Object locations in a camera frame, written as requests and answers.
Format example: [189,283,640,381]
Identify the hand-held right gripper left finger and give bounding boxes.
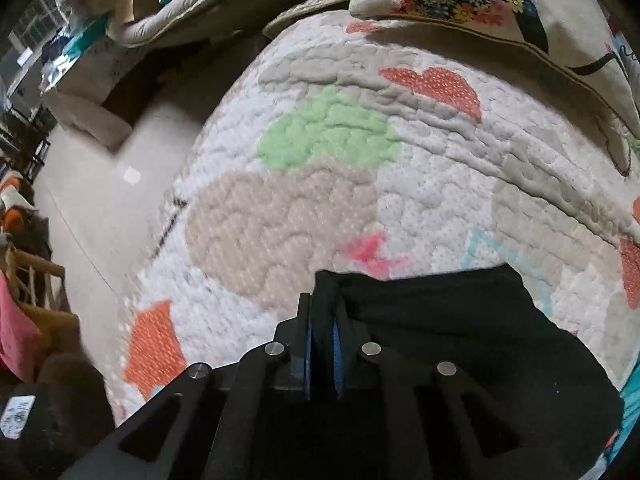
[59,292,314,480]

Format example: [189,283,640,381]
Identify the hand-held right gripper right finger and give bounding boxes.
[332,305,521,480]

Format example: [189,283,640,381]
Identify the black pants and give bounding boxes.
[250,263,626,480]

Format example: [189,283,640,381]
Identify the pink cloth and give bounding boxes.
[0,270,43,383]

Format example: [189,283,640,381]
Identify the wooden chair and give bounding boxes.
[0,247,81,351]

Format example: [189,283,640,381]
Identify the quilted patterned bedspread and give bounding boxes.
[114,0,640,461]

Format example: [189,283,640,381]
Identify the beige sofa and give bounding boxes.
[40,15,151,150]

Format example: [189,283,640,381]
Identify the floral printed pillow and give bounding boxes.
[348,0,640,177]

